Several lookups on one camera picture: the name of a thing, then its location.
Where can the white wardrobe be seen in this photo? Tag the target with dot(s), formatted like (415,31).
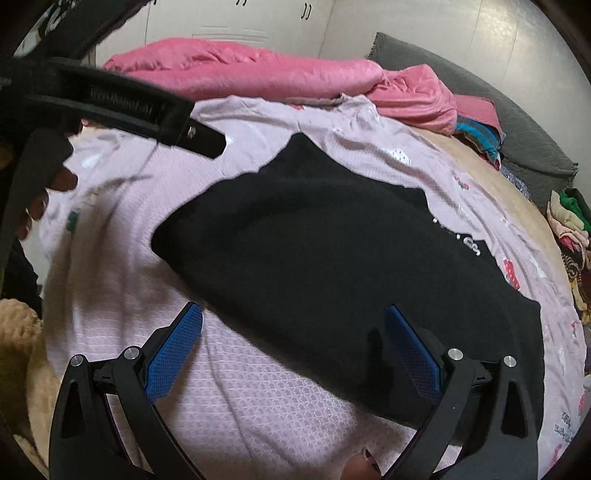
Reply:
(207,21)

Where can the pink fleece blanket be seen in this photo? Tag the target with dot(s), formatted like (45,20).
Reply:
(240,74)

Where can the pile of colourful clothes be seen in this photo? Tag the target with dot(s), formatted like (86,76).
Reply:
(572,230)

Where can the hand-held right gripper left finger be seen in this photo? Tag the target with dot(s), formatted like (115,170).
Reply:
(175,357)

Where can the tan fleece blanket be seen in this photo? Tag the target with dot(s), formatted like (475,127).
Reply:
(23,369)

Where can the person's left hand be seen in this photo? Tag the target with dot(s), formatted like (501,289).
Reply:
(60,177)

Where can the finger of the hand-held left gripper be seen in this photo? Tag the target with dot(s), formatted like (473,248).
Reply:
(205,137)

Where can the black sweater orange cuffs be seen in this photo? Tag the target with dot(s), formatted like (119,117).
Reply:
(323,240)

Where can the teal striped folded clothes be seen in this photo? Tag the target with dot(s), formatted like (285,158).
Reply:
(482,141)

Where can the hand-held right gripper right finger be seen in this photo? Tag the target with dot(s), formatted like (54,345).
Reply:
(413,357)

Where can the lilac printed bed sheet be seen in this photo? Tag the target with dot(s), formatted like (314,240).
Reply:
(231,406)

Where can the person's right hand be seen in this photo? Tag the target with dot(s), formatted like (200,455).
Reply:
(358,467)

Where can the blue patterned cloth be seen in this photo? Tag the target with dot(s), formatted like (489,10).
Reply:
(515,180)

